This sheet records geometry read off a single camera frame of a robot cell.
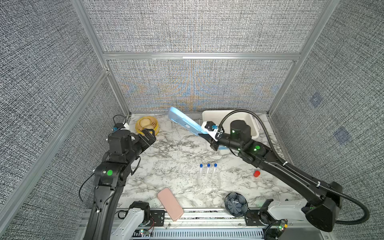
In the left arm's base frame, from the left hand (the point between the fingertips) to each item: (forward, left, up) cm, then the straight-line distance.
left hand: (148, 134), depth 66 cm
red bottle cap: (-8, -57, -31) cm, 65 cm away
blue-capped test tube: (-8, -31, -17) cm, 36 cm away
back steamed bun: (+33, +12, -26) cm, 44 cm away
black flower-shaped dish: (-23, -41, -31) cm, 56 cm away
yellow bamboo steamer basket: (+32, +6, -30) cm, 44 cm away
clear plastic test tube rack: (-10, -29, -32) cm, 44 cm away
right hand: (+2, -24, 0) cm, 24 cm away
